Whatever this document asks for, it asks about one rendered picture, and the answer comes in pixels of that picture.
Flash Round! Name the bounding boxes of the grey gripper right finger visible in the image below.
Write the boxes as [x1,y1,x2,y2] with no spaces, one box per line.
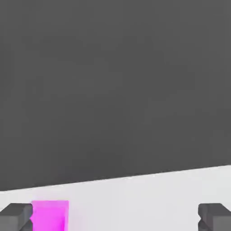
[198,203,231,231]

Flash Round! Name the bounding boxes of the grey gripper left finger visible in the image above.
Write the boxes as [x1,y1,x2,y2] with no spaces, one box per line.
[0,203,34,231]

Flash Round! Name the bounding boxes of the large magenta box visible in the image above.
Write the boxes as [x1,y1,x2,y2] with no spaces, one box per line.
[29,200,69,231]

